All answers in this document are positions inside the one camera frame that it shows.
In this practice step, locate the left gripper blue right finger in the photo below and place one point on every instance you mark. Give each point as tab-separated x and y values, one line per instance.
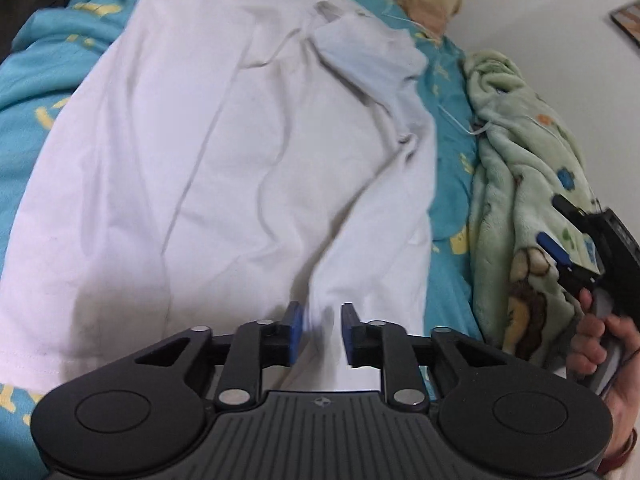
362	341

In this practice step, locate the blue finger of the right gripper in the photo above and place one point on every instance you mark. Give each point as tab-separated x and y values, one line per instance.
573	214
555	251

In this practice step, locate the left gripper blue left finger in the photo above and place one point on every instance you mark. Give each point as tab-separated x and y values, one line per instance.
282	338

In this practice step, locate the white t-shirt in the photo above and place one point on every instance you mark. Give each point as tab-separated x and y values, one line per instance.
84	280

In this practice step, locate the green fleece blanket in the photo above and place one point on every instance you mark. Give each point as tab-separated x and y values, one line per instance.
526	156

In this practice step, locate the teal patterned bed sheet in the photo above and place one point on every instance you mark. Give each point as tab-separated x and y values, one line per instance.
56	50

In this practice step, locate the framed leaf picture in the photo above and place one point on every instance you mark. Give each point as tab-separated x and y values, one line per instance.
627	19

